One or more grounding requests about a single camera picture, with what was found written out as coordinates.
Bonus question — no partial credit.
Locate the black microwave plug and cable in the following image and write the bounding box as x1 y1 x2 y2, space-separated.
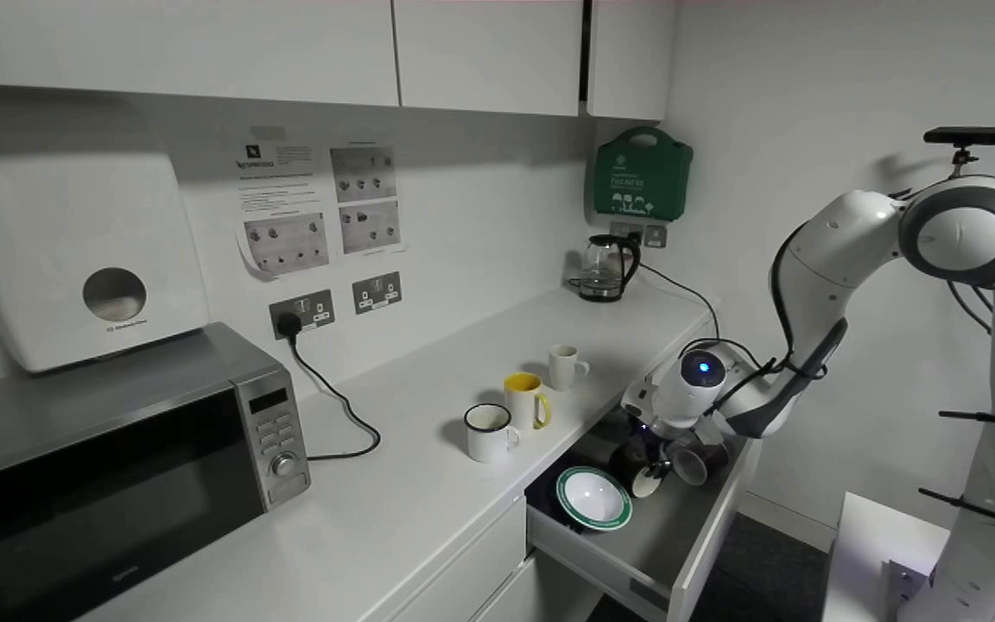
273 308 385 465

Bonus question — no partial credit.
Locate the white paper towel dispenser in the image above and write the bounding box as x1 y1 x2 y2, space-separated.
0 151 216 376

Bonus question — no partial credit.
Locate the green first aid kit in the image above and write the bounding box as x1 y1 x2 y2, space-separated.
584 124 699 223

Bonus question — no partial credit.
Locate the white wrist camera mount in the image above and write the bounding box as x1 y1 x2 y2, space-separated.
688 411 745 448

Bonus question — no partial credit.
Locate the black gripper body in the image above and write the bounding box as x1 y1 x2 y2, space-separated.
632 403 706 463

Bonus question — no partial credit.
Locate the dark mug with white inside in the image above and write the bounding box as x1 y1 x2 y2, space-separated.
672 439 732 492

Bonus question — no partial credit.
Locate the large white instruction poster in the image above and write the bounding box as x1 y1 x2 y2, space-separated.
233 139 334 282

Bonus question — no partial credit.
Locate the small white mug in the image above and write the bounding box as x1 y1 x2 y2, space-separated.
545 342 596 394

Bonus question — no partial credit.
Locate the white lower cabinet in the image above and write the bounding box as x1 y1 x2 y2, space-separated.
362 493 604 622

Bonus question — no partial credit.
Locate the silver microwave oven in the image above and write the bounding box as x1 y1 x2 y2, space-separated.
0 320 317 622

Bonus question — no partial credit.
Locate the white enamel mug blue rim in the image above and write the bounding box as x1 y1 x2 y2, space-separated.
456 396 522 465

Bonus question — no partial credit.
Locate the white upper cabinet door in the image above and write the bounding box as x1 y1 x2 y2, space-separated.
389 0 584 120
584 0 681 124
0 0 400 110

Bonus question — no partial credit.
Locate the black mug with 30 print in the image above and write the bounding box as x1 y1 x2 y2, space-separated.
608 435 673 501

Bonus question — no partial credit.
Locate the white robot table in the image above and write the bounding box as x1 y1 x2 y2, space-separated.
818 492 958 622

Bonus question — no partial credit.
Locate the grey open drawer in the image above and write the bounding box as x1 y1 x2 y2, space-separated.
522 394 767 622

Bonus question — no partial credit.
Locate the silver double wall socket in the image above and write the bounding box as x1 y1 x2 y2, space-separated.
265 285 338 342
350 270 403 318

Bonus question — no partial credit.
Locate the white bowl with green rim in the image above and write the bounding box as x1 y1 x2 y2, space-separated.
554 463 635 535

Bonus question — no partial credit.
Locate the glass kettle with black handle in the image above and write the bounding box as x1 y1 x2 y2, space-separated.
575 229 643 308

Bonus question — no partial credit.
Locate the black camera on stand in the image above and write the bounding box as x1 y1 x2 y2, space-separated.
923 120 995 194

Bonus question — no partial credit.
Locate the small instruction sheet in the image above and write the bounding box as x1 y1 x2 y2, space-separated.
334 197 403 260
327 141 400 208

